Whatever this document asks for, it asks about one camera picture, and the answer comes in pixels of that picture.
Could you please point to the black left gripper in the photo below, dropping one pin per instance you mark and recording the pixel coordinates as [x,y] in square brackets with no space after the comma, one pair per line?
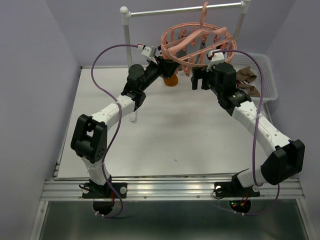
[166,67]

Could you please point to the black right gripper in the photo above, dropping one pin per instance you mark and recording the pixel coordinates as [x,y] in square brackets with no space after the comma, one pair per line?
[200,72]

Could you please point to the pink round clip hanger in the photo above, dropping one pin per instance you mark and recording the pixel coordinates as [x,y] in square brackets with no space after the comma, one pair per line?
[192,33]

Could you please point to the maroon white striped sock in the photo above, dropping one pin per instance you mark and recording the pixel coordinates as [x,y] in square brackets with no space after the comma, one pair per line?
[241,84]

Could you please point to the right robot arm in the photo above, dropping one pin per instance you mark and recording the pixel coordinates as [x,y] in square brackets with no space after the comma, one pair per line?
[285,157]

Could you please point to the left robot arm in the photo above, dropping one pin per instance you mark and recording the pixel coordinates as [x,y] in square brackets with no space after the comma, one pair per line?
[89,140]

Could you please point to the white plastic basket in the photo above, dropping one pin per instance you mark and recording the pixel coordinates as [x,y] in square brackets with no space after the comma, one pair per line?
[241,61]

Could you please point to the beige sock in basket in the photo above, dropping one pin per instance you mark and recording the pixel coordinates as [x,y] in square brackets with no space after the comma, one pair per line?
[246,75]

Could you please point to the white drying rack stand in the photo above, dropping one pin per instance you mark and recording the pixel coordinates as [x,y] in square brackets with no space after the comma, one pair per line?
[126,15]

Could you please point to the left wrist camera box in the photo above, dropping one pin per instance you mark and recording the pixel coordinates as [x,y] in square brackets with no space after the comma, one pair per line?
[149,52]

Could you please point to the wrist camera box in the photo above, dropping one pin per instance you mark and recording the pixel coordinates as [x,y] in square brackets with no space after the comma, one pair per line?
[215,57]
[149,52]

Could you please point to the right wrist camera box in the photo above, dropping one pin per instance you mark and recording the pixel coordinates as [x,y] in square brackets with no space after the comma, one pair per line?
[215,57]

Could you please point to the aluminium mounting rail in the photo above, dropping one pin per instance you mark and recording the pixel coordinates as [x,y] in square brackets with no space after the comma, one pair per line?
[153,188]

